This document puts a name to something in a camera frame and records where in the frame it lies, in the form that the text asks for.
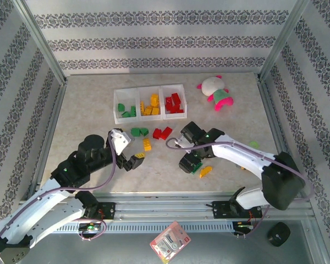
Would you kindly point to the yellow long lego plate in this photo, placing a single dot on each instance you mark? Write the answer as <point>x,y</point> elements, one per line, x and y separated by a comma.
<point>147,144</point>

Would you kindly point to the green tall lego brick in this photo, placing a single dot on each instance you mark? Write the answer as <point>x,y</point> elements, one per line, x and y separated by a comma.
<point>135,132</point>

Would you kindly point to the red long lego brick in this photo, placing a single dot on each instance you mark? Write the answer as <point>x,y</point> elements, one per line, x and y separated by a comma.
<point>166,133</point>

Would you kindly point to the red square lego brick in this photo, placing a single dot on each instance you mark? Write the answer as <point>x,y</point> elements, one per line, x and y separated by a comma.
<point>157,134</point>

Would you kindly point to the yellow sloped lego brick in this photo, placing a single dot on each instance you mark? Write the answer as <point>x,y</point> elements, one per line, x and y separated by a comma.
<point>148,111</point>

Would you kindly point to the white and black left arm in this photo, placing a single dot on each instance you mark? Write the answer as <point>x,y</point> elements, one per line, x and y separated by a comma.
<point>38,214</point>

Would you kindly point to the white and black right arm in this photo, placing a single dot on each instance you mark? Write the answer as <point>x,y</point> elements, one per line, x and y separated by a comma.
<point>236,156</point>

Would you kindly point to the small green circuit board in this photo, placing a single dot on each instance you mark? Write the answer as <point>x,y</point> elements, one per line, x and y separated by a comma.
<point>197,168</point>

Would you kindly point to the white plastic bin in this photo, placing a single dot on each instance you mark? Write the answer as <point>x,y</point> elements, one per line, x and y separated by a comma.
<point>150,118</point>
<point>174,116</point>
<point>126,120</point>

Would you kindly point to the pink white green plush toy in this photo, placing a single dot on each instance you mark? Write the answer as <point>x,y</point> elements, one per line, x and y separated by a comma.
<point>220,94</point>

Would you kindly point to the green flat lego plate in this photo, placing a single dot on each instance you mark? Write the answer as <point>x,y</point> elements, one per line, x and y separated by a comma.
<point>133,111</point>

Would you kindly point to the yellow thin lego plate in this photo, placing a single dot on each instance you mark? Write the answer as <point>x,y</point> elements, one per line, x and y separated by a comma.
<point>142,106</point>

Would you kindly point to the pink blister card package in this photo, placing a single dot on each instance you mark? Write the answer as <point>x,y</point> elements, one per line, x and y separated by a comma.
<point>169,242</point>

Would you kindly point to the black rounded plastic device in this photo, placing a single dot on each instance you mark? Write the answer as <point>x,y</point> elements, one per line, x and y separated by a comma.
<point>279,233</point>

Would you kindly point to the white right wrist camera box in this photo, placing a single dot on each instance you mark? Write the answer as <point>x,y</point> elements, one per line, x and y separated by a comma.
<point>181,143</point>

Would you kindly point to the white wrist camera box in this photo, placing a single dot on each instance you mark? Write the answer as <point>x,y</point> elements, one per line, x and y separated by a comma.
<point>118,140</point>
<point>181,143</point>

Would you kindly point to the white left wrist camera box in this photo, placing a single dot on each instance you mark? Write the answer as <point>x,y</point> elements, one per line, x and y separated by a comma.
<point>118,140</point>

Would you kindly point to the aluminium side rail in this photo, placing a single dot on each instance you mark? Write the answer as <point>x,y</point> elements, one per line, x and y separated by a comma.
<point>272,110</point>
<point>50,137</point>

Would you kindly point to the aluminium front rail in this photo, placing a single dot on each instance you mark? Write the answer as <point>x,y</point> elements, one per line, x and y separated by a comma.
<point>159,209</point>

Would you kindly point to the aluminium back rail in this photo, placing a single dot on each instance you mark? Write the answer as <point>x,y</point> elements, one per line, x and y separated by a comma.
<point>154,73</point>

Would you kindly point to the aluminium frame post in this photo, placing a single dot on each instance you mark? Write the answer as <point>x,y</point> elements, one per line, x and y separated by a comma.
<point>41,41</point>
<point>282,41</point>

